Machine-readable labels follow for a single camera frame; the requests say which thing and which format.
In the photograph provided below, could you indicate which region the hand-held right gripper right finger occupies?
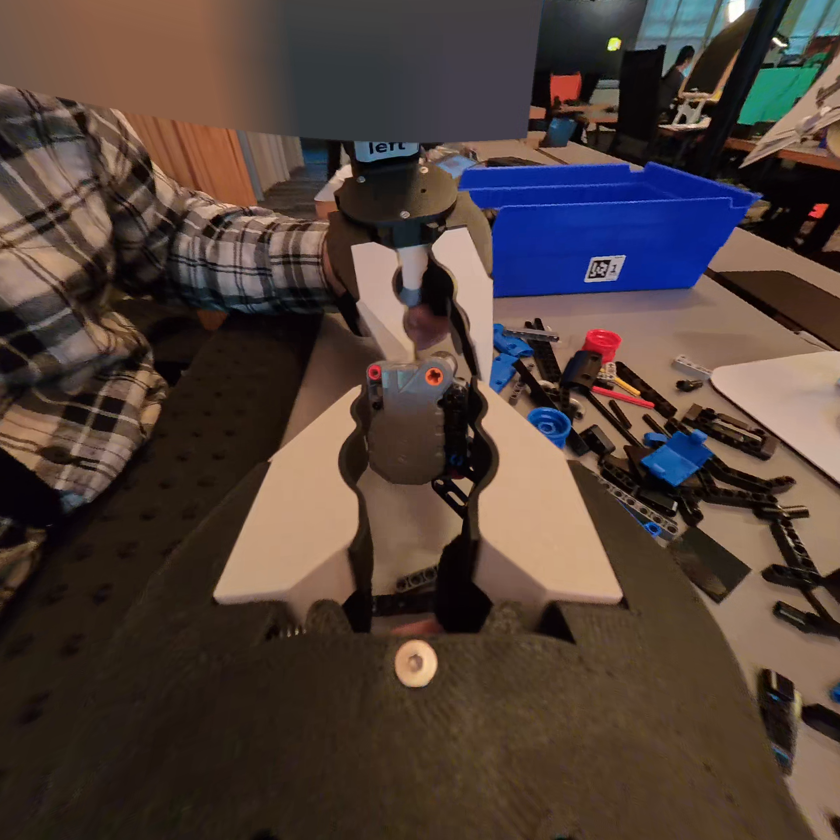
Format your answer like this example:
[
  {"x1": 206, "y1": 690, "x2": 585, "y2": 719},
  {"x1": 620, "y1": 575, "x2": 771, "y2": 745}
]
[{"x1": 436, "y1": 381, "x2": 624, "y2": 634}]

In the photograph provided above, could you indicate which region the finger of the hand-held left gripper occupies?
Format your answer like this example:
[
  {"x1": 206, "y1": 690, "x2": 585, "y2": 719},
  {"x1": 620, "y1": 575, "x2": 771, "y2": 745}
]
[
  {"x1": 350, "y1": 241, "x2": 422, "y2": 363},
  {"x1": 425, "y1": 225, "x2": 496, "y2": 383}
]

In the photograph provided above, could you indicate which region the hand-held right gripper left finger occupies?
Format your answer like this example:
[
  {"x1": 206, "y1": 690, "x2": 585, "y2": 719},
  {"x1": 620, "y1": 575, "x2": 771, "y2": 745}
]
[{"x1": 212, "y1": 384, "x2": 374, "y2": 623}]

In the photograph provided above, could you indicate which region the grey toy motor assembly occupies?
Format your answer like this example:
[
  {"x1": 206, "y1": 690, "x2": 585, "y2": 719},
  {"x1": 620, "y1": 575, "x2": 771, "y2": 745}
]
[{"x1": 364, "y1": 350, "x2": 490, "y2": 521}]

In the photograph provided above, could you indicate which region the instruction booklet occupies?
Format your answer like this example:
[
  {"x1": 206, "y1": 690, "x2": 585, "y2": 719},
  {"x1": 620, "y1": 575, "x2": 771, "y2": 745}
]
[{"x1": 740, "y1": 66, "x2": 840, "y2": 169}]

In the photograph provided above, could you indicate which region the person's left forearm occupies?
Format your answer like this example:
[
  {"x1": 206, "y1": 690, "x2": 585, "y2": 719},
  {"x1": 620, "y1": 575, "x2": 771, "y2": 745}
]
[{"x1": 154, "y1": 202, "x2": 337, "y2": 317}]

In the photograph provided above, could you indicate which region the grey desk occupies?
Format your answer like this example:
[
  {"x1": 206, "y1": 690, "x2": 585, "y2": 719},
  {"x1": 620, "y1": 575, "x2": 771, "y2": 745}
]
[{"x1": 281, "y1": 226, "x2": 840, "y2": 840}]

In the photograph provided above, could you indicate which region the person's left hand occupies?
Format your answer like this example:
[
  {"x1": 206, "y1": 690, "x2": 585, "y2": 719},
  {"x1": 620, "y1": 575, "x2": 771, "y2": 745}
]
[{"x1": 403, "y1": 303, "x2": 450, "y2": 353}]

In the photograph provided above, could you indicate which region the blue toy wheel rim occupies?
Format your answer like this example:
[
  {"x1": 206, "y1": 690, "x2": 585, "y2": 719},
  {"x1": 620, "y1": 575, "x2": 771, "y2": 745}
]
[{"x1": 528, "y1": 406, "x2": 573, "y2": 452}]

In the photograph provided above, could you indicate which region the dark perforated floor mat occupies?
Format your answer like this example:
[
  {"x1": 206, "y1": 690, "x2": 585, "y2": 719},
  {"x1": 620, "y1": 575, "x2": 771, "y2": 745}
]
[{"x1": 0, "y1": 314, "x2": 324, "y2": 840}]

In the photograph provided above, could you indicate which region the blue plastic bin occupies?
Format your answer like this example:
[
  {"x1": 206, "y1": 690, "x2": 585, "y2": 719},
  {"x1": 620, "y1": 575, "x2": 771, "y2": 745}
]
[{"x1": 458, "y1": 161, "x2": 763, "y2": 300}]

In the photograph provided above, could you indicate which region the blue toy panel piece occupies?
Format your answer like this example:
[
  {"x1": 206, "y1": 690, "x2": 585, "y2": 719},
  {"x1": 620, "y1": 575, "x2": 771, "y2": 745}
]
[{"x1": 639, "y1": 429, "x2": 715, "y2": 488}]

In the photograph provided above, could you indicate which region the red toy wheel rim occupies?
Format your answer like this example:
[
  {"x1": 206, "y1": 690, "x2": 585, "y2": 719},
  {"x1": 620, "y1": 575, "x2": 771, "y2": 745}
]
[{"x1": 582, "y1": 329, "x2": 623, "y2": 366}]

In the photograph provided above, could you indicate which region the red toy axle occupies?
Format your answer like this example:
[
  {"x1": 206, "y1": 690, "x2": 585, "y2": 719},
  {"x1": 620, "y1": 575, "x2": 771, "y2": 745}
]
[{"x1": 589, "y1": 386, "x2": 656, "y2": 409}]

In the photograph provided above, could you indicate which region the pile of toy brick pieces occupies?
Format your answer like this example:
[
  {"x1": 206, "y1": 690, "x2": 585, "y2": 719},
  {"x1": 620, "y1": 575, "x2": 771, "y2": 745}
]
[{"x1": 489, "y1": 318, "x2": 840, "y2": 777}]

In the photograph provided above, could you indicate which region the white book stand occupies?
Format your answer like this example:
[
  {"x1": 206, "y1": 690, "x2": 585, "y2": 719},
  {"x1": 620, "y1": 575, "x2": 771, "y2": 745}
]
[{"x1": 710, "y1": 350, "x2": 840, "y2": 488}]

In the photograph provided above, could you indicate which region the person's plaid shirt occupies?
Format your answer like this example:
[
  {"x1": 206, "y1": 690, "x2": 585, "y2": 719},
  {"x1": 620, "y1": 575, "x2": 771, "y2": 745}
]
[{"x1": 0, "y1": 84, "x2": 175, "y2": 611}]

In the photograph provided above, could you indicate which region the black metal pole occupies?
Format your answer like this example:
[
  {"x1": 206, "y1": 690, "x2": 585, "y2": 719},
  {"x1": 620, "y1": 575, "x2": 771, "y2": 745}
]
[{"x1": 694, "y1": 0, "x2": 793, "y2": 179}]

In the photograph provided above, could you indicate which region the green panel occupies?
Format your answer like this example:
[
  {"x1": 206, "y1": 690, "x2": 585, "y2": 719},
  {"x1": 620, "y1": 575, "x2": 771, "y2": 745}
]
[{"x1": 737, "y1": 64, "x2": 823, "y2": 127}]

